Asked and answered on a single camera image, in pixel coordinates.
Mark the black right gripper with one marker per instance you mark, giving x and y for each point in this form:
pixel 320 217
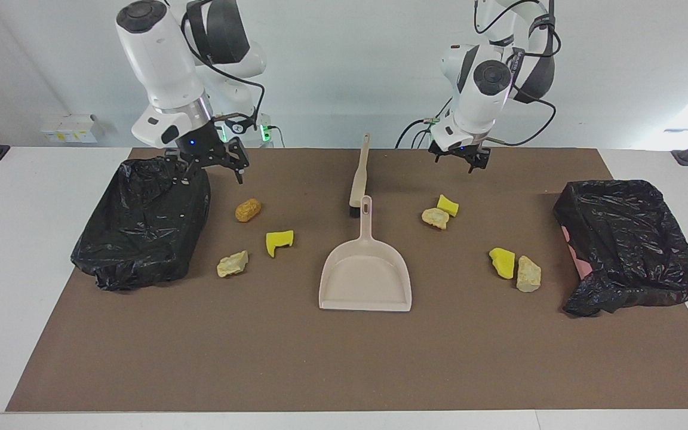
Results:
pixel 212 149

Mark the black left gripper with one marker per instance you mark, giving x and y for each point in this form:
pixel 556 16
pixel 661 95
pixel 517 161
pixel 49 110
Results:
pixel 460 149

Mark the brown cork lump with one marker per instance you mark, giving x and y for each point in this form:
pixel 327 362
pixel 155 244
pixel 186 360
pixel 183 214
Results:
pixel 248 210

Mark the beige foam chunk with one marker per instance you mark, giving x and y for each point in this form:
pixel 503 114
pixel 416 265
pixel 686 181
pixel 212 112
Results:
pixel 435 218
pixel 232 264
pixel 528 275

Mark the notched yellow sponge piece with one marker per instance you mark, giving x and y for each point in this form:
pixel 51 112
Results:
pixel 275 242

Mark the beige plastic dustpan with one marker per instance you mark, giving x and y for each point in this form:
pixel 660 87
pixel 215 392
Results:
pixel 365 280

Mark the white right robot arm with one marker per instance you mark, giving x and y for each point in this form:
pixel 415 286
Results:
pixel 159 54

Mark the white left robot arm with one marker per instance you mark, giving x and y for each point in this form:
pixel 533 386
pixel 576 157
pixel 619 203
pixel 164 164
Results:
pixel 481 95

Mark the black trash bag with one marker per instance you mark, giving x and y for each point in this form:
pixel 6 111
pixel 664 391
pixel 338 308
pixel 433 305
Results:
pixel 630 251
pixel 141 239

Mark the pink plastic bin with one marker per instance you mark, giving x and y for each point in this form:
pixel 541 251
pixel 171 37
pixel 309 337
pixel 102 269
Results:
pixel 580 263

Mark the white electrical box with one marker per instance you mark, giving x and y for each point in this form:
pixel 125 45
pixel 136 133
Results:
pixel 72 128

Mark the brown table mat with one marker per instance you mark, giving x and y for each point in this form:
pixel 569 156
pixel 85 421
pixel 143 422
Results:
pixel 344 358

